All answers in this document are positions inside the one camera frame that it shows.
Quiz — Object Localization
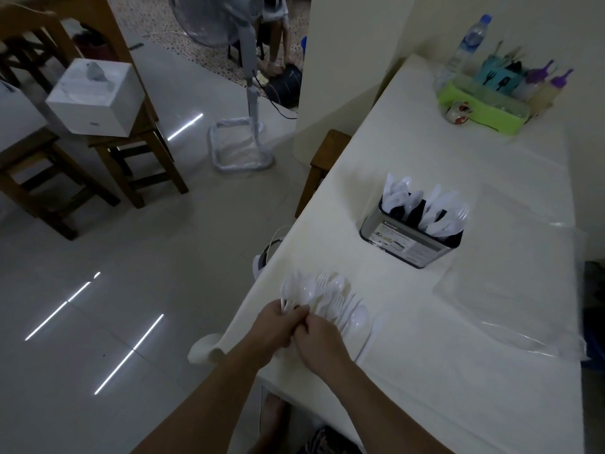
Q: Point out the person's left hand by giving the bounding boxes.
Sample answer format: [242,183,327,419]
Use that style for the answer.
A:
[244,300,311,370]

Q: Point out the white standing fan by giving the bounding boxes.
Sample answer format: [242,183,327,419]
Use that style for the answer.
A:
[167,0,278,174]

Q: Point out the white plastic spoon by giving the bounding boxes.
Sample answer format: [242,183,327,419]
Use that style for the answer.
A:
[280,272,303,313]

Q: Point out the purple-capped squeeze bottle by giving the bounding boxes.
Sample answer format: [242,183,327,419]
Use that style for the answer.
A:
[528,68,575,119]
[514,60,555,102]

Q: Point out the white tablecloth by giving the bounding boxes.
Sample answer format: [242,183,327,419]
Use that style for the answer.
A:
[187,54,590,454]

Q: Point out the bunch of upright white cutlery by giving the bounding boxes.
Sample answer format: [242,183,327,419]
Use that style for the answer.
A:
[382,173,470,240]

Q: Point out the person's right hand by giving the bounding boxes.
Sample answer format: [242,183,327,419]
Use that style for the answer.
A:
[293,313,354,375]

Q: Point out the pile of white plastic cutlery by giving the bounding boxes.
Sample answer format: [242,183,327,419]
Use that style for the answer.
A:
[298,272,372,340]

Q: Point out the clear plastic bag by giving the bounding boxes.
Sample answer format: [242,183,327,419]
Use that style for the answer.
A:
[432,183,590,363]

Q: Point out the person's left forearm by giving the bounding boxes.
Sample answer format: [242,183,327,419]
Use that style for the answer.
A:
[131,346,274,454]

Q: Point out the green plastic tray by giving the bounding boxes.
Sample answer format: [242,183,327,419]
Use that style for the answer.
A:
[437,75,533,137]

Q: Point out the clear plastic water bottle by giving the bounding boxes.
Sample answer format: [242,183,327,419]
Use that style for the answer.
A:
[435,14,493,93]

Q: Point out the teal cutlery holder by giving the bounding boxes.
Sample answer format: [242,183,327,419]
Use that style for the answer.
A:
[474,54,523,96]

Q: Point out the metal tin cutlery holder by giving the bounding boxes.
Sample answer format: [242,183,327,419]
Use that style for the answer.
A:
[360,202,464,269]

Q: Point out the person's foot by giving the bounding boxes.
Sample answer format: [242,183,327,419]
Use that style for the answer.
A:
[259,391,290,442]

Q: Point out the black power cable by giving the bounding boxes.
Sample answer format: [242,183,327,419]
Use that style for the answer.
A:
[253,71,299,121]

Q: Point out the person's right forearm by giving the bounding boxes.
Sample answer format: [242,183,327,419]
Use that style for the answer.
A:
[309,361,455,454]

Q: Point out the white tissue box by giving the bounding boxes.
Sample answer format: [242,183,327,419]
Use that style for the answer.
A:
[45,58,146,138]

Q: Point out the black bag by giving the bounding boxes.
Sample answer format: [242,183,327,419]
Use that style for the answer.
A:
[262,63,303,112]

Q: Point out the wooden stool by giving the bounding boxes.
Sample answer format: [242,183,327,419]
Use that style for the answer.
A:
[295,129,353,219]
[87,103,190,209]
[0,126,122,242]

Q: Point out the person's patterned shorts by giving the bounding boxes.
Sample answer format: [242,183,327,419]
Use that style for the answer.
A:
[295,424,356,454]

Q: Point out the white bucket with handle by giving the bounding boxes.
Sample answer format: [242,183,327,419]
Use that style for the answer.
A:
[252,225,287,280]

